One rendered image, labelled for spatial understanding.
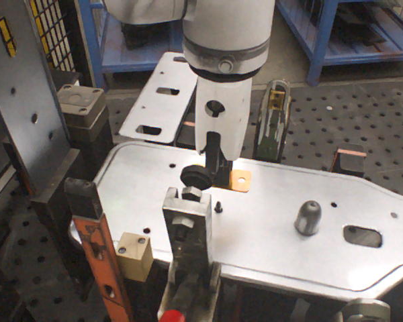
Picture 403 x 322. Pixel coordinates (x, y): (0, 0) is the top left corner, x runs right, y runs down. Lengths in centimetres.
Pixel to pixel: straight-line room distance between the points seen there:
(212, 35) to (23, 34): 28
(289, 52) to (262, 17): 263
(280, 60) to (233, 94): 251
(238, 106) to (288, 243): 24
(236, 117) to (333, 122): 87
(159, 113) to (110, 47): 199
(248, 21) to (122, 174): 36
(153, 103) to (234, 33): 43
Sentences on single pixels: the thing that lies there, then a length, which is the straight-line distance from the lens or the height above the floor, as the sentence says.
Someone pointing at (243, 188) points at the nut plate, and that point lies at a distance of 52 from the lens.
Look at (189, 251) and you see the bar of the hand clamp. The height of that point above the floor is 114.
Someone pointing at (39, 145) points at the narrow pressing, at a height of 107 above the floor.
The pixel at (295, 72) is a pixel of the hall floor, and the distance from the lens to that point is 279.
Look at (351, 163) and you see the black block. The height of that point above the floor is 99.
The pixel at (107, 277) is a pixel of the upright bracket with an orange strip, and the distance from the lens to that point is 48.
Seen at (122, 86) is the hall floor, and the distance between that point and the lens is 262.
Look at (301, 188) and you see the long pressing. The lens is 63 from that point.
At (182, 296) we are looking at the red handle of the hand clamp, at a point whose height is 110.
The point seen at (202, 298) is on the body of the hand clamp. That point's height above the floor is 105.
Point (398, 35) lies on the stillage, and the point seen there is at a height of 16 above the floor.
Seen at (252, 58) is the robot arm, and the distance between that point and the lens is 38.
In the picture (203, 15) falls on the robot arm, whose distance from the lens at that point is 36.
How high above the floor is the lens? 146
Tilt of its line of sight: 46 degrees down
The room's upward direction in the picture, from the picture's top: straight up
